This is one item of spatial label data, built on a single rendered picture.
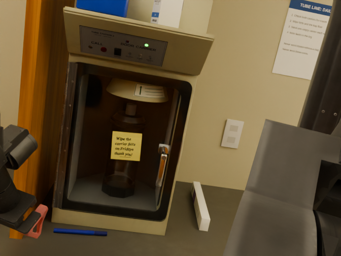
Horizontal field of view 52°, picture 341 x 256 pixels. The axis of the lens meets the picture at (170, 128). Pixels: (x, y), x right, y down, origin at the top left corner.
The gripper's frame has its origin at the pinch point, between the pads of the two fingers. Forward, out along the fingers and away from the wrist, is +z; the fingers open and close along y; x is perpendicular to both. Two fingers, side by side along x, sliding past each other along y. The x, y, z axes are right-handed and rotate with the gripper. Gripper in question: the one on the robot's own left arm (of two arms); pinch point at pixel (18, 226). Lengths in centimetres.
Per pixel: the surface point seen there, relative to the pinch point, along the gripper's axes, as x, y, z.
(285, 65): -96, -44, 7
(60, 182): -17.3, 3.4, 7.3
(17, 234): -2.7, 7.2, 12.5
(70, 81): -30.6, 3.5, -16.4
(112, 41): -34.8, -7.2, -27.2
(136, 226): -20.5, -16.2, 21.8
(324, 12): -110, -52, -9
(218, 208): -47, -34, 39
